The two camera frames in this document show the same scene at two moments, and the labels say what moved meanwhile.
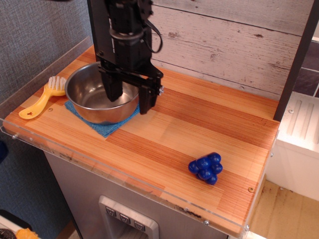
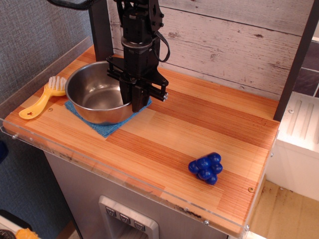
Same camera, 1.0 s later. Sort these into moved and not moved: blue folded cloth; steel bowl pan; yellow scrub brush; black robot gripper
Moved: black robot gripper
Not moved: yellow scrub brush; blue folded cloth; steel bowl pan
